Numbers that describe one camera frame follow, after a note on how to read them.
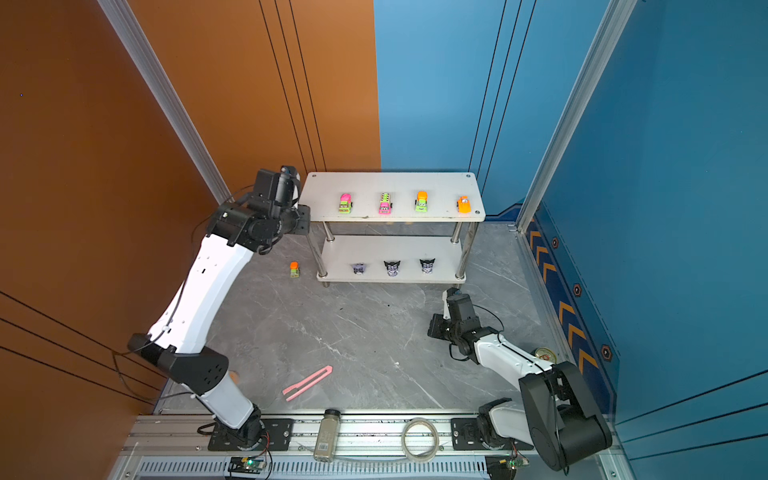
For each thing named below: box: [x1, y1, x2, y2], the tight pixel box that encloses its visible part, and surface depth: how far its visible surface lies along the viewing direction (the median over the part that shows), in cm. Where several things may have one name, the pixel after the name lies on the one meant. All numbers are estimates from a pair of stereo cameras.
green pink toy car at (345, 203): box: [338, 193, 353, 214], surface depth 77 cm
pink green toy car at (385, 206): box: [378, 192, 393, 215], surface depth 76 cm
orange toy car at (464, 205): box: [456, 195, 472, 214], surface depth 76 cm
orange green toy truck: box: [414, 190, 429, 213], surface depth 77 cm
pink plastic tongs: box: [282, 365, 333, 402], surface depth 82 cm
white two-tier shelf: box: [302, 172, 486, 288], surface depth 89 cm
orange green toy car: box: [289, 261, 301, 278], surface depth 105 cm
